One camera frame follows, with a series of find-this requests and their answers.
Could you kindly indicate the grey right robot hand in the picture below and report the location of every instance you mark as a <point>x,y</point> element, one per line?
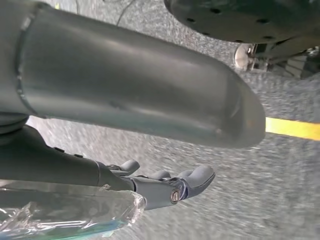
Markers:
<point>124,86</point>

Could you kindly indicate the black perforated plate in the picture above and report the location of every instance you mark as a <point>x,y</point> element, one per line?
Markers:
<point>237,23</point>

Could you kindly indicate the yellow floor tape line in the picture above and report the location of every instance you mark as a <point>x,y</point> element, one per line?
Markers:
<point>295,129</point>

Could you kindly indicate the silver black linkage mechanism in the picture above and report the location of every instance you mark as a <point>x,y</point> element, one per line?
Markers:
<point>287,63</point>

